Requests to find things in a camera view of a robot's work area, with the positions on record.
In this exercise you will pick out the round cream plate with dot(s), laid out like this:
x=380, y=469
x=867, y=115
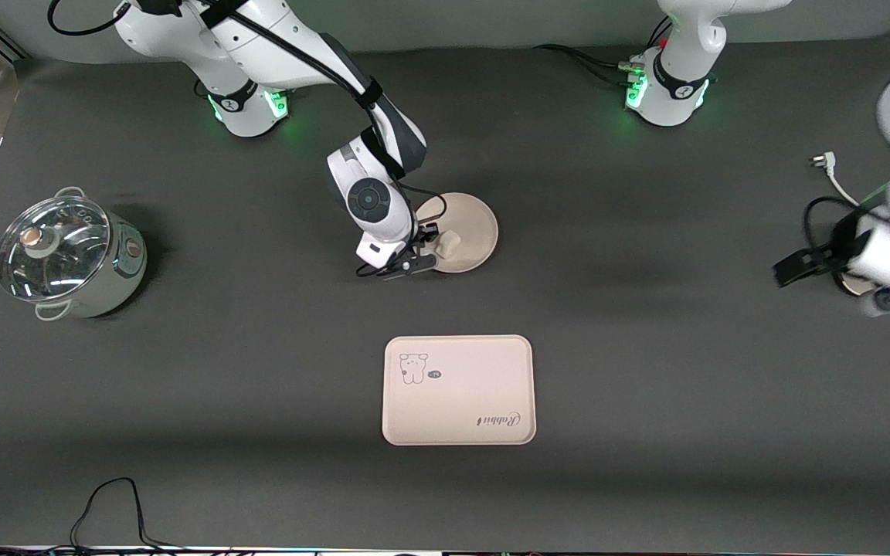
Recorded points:
x=472, y=228

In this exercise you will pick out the glass pot lid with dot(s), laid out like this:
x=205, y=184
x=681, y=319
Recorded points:
x=51, y=247

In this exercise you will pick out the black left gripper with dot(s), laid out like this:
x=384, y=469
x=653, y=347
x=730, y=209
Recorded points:
x=827, y=259

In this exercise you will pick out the small white bun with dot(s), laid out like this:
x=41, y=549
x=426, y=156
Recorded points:
x=449, y=245

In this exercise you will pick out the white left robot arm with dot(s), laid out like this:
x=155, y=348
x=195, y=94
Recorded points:
x=681, y=69

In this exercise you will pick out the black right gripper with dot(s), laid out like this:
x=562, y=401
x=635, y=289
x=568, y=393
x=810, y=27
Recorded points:
x=423, y=234

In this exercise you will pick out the pale green electric pot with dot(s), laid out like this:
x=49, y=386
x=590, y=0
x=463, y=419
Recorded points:
x=117, y=278

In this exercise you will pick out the cream rectangular rabbit tray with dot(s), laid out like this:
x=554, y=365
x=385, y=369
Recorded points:
x=460, y=401

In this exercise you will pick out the dark grey table mat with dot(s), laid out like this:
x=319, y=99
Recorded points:
x=275, y=463

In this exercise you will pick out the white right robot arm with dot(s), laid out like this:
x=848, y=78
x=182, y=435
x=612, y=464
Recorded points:
x=290, y=54

